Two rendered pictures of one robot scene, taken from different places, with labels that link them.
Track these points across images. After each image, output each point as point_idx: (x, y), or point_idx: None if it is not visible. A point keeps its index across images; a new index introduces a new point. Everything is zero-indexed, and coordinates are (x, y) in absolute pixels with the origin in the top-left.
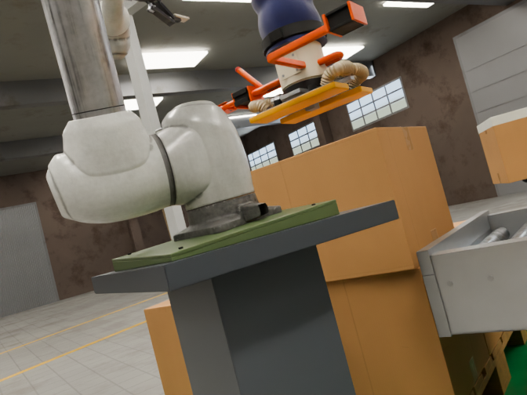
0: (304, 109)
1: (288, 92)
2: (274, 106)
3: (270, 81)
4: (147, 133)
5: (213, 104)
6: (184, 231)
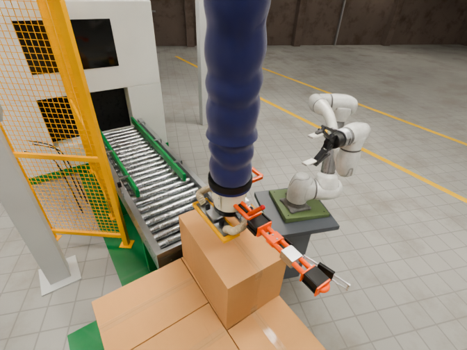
0: (227, 220)
1: (247, 199)
2: (254, 208)
3: (247, 205)
4: (315, 177)
5: (296, 173)
6: (307, 204)
